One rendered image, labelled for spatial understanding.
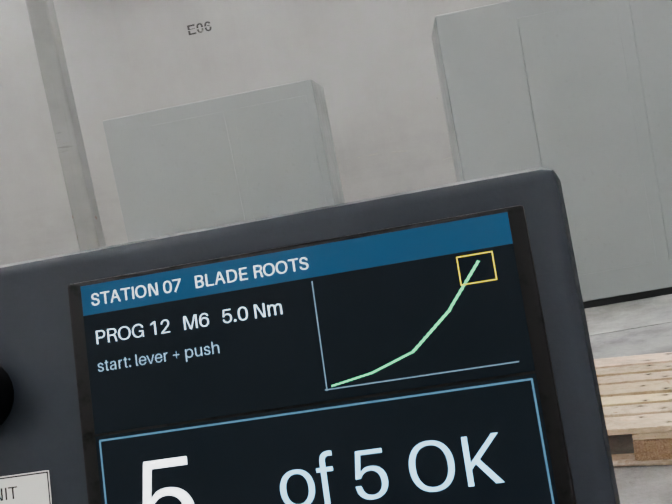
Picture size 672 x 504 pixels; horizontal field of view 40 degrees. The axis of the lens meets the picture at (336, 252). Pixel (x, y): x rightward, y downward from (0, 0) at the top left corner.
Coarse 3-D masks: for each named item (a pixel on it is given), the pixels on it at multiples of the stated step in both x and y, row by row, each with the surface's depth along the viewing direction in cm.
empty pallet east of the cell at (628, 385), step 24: (600, 360) 424; (624, 360) 416; (648, 360) 409; (600, 384) 389; (624, 384) 380; (648, 384) 374; (624, 408) 351; (648, 408) 345; (624, 432) 329; (648, 432) 326; (624, 456) 336; (648, 456) 327
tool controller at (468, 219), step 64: (448, 192) 33; (512, 192) 32; (64, 256) 35; (128, 256) 35; (192, 256) 34; (256, 256) 34; (320, 256) 33; (384, 256) 33; (448, 256) 32; (512, 256) 32; (0, 320) 35; (64, 320) 35; (128, 320) 34; (192, 320) 34; (256, 320) 33; (320, 320) 33; (384, 320) 32; (448, 320) 32; (512, 320) 32; (576, 320) 31; (0, 384) 34; (64, 384) 35; (128, 384) 34; (192, 384) 33; (256, 384) 33; (320, 384) 33; (384, 384) 32; (448, 384) 32; (512, 384) 31; (576, 384) 31; (0, 448) 35; (64, 448) 34; (256, 448) 33; (320, 448) 32; (384, 448) 32; (448, 448) 31; (512, 448) 31; (576, 448) 31
